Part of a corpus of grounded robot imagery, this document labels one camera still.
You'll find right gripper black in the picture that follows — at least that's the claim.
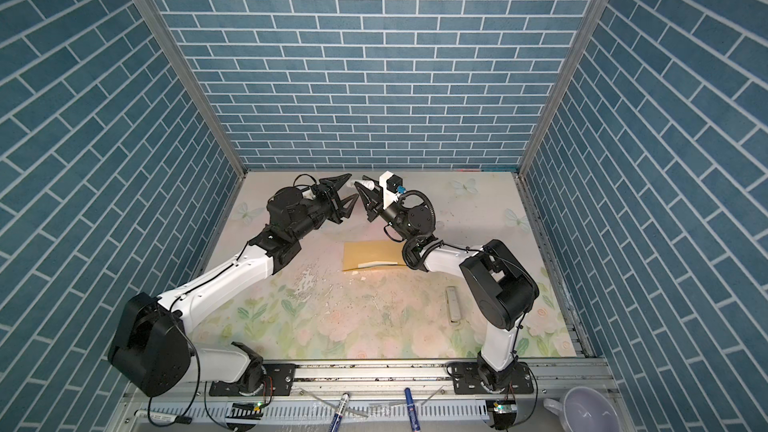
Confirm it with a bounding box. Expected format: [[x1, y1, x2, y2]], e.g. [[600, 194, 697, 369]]
[[359, 178, 417, 247]]

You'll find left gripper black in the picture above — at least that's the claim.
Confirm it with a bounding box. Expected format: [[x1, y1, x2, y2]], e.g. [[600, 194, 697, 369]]
[[288, 173, 358, 244]]

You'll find brown kraft envelope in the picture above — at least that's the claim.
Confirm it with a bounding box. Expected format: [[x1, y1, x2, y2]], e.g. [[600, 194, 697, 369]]
[[342, 240, 405, 272]]

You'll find white glue stick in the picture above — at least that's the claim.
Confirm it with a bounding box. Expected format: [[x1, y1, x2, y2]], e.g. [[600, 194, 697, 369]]
[[357, 179, 375, 189]]

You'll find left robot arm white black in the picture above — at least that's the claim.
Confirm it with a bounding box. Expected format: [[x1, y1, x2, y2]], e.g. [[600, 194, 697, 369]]
[[107, 174, 357, 398]]

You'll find blue white marker pen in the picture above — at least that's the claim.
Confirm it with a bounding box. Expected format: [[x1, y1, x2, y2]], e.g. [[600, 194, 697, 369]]
[[328, 393, 350, 432]]

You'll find left circuit board green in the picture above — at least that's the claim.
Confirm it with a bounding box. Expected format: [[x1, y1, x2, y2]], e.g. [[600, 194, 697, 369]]
[[225, 402, 264, 432]]

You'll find circuit board green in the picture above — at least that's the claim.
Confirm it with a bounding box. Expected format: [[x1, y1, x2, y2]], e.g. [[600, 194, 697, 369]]
[[225, 402, 264, 432], [485, 399, 518, 431]]

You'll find right circuit board green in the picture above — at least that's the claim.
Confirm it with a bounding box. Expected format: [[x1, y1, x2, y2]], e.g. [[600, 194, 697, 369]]
[[485, 399, 518, 431]]

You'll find black marker pen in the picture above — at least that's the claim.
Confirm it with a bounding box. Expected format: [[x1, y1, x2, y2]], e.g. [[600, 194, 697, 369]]
[[134, 410, 193, 426]]

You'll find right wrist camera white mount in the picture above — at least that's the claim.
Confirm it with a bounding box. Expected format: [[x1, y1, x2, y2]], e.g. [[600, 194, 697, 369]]
[[379, 171, 406, 209]]

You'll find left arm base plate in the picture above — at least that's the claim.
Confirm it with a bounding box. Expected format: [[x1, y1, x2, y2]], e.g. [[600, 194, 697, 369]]
[[208, 363, 297, 398]]

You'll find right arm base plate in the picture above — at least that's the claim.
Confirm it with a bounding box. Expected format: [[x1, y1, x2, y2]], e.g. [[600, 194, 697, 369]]
[[446, 358, 535, 395]]

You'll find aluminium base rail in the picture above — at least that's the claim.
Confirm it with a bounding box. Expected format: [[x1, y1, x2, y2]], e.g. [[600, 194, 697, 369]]
[[107, 357, 633, 431]]

